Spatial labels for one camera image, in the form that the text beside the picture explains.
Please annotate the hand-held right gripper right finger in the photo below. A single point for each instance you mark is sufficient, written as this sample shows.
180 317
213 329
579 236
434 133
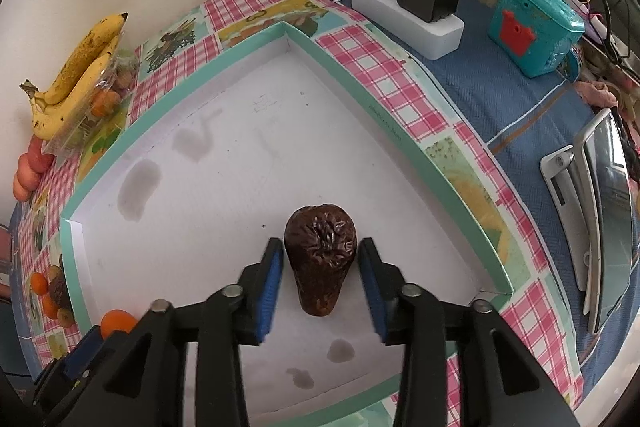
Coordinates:
372 297

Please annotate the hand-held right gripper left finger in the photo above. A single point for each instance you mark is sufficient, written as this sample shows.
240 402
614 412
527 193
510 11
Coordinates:
270 297

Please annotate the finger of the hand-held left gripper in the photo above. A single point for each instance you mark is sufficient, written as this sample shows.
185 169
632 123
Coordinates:
85 353
55 387

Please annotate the orange kumquat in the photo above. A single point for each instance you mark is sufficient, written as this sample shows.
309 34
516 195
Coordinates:
117 322
102 103

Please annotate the dark brown wrinkled date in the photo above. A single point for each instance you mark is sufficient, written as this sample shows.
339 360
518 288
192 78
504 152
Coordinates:
320 257

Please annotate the teal-rimmed white box lid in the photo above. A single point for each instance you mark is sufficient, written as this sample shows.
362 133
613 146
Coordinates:
250 157

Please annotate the clear plastic fruit container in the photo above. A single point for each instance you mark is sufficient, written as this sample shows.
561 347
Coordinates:
80 132

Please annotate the orange-red round fruit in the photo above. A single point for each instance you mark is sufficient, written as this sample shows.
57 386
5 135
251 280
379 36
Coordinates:
19 192
22 174
40 154

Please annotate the white tablet stand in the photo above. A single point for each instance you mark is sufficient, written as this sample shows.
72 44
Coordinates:
565 187

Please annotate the pink checkered fruit-print tablecloth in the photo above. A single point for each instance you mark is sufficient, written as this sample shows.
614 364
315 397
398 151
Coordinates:
400 72

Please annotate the blue blanket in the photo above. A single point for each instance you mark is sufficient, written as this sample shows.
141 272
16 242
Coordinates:
500 97

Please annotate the spotted yellow banana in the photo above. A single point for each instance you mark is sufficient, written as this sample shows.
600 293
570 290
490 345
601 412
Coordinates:
115 44
85 57
60 117

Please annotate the tablet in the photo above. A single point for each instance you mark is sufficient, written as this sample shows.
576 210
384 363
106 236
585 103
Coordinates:
612 217

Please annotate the white power strip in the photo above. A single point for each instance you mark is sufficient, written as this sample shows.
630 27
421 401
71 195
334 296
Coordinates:
430 37

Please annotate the pink cloth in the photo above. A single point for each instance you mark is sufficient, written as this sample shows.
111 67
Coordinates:
597 93

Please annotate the teal toy box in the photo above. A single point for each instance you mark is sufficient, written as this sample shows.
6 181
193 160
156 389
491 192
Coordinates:
540 22

